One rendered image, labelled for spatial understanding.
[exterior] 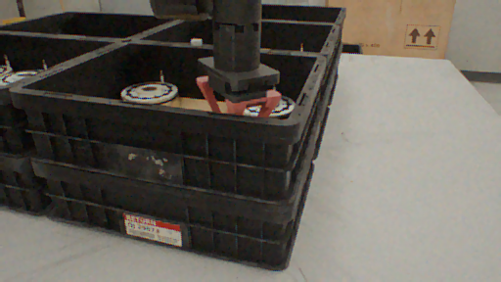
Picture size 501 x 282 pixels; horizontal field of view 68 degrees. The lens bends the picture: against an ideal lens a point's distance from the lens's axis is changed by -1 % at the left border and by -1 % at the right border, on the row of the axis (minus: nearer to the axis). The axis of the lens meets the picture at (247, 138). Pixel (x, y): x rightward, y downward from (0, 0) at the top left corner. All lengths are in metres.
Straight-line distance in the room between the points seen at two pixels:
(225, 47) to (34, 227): 0.43
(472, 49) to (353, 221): 3.36
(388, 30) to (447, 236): 2.96
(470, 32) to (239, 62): 3.51
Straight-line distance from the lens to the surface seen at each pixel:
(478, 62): 3.97
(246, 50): 0.44
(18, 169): 0.66
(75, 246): 0.63
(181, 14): 0.46
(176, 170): 0.48
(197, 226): 0.53
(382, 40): 3.52
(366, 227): 0.64
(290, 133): 0.40
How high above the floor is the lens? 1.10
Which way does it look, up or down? 28 degrees down
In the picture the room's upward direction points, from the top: straight up
